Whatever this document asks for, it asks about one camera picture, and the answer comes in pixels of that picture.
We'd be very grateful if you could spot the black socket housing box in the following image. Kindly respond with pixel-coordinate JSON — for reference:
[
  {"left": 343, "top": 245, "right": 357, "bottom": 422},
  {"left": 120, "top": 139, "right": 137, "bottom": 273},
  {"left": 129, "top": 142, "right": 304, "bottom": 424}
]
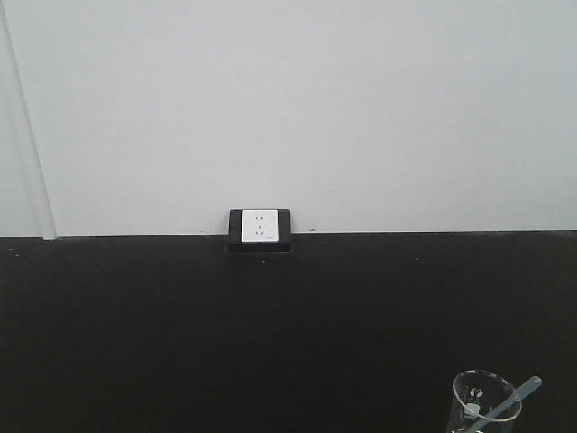
[{"left": 226, "top": 209, "right": 293, "bottom": 254}]

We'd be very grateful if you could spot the clear glass beaker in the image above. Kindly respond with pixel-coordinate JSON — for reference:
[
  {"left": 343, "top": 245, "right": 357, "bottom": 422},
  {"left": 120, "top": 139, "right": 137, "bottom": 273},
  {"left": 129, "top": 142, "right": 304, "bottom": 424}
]
[{"left": 445, "top": 370, "right": 522, "bottom": 432}]

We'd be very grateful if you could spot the white wall power socket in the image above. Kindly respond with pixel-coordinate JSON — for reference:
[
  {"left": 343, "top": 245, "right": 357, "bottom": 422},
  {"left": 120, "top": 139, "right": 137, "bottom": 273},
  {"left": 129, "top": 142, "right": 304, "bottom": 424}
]
[{"left": 241, "top": 209, "right": 279, "bottom": 244}]

